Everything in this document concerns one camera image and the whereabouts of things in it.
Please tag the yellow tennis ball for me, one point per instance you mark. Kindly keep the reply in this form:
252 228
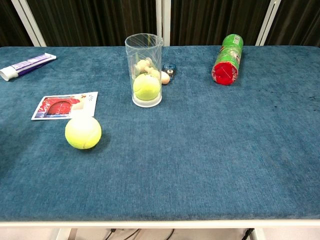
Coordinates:
83 132
146 87

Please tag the clear plastic tube container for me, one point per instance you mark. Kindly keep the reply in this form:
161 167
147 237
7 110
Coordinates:
144 55

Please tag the blue velvet table cloth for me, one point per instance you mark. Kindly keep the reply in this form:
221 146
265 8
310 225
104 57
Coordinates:
175 155

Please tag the cream toy figure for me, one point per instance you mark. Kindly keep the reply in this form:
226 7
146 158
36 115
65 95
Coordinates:
165 77

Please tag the blue clear tape dispenser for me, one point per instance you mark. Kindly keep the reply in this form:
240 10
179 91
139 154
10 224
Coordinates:
171 68

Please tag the green chips can red lid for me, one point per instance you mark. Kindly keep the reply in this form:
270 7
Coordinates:
228 61

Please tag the red printed card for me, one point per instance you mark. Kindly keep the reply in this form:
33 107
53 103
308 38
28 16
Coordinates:
63 106

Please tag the dark pleated curtain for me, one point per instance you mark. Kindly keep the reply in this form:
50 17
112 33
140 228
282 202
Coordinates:
100 20

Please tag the white and purple toothpaste tube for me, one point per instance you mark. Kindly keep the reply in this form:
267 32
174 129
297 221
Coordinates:
25 65

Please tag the white frame post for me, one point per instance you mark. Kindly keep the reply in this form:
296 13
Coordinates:
163 20
28 21
268 21

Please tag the white table frame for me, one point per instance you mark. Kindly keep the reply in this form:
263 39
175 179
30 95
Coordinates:
160 224

